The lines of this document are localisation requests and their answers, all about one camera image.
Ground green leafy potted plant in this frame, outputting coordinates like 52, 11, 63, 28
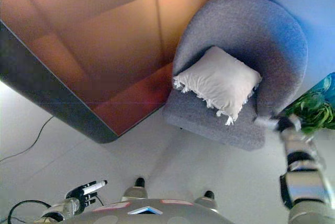
283, 91, 335, 135

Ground grey fabric armchair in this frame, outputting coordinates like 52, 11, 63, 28
161, 0, 309, 153

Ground silver robot left leg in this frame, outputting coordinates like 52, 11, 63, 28
120, 177, 149, 201

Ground thin black floor cable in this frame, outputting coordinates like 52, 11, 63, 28
0, 116, 53, 163

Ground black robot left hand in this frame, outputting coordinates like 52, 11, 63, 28
65, 180, 108, 209

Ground brown wooden cabinet dark edge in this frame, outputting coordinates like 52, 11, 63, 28
0, 0, 241, 145

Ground white tasselled pillow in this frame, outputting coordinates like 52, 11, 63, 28
172, 46, 263, 127

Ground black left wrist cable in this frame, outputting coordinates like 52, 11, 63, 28
7, 199, 52, 224

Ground grey robot torso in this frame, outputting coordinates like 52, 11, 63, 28
59, 197, 236, 224

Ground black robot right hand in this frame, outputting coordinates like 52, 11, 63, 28
254, 113, 302, 133

